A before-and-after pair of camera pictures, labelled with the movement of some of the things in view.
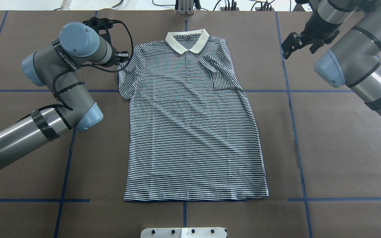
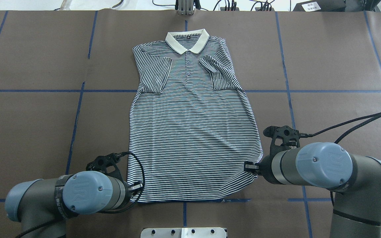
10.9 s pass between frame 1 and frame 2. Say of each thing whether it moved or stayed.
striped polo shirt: moved
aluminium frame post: stayed
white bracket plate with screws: stayed
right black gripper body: moved
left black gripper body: moved
